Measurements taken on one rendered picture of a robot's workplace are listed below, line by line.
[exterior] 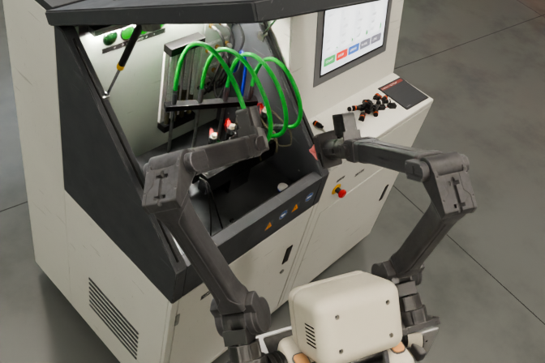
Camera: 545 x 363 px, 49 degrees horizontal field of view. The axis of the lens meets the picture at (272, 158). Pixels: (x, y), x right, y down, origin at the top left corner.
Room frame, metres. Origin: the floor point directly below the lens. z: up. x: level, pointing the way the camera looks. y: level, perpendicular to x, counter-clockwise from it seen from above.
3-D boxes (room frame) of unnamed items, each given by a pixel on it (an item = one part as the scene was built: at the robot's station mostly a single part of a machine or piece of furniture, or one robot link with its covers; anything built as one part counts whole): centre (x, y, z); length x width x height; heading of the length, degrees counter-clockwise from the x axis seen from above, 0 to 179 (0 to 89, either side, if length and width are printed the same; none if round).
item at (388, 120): (1.93, -0.31, 0.96); 0.70 x 0.22 x 0.03; 146
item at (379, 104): (1.96, -0.33, 1.01); 0.23 x 0.11 x 0.06; 146
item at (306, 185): (1.30, 0.00, 0.87); 0.62 x 0.04 x 0.16; 146
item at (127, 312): (1.45, 0.23, 0.39); 0.70 x 0.58 x 0.79; 146
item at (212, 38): (1.78, 0.29, 1.20); 0.13 x 0.03 x 0.31; 146
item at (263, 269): (1.29, -0.01, 0.44); 0.65 x 0.02 x 0.68; 146
